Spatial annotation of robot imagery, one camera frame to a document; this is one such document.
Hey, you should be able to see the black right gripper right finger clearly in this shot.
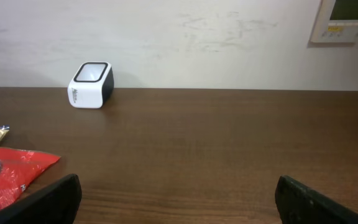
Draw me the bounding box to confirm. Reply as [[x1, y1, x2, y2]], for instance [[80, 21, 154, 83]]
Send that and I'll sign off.
[[275, 175, 358, 224]]

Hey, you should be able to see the white barcode scanner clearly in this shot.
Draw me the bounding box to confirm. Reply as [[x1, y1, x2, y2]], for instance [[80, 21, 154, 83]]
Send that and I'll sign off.
[[67, 62, 114, 109]]

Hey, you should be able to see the red snack bag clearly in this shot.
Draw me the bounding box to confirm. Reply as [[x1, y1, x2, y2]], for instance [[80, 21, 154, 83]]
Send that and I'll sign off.
[[0, 147, 60, 210]]

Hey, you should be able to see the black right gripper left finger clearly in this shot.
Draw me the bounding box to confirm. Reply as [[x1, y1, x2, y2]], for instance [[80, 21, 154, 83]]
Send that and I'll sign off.
[[0, 174, 82, 224]]

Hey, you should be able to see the beige wall control panel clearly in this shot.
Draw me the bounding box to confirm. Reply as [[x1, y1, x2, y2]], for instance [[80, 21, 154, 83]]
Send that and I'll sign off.
[[310, 0, 358, 44]]

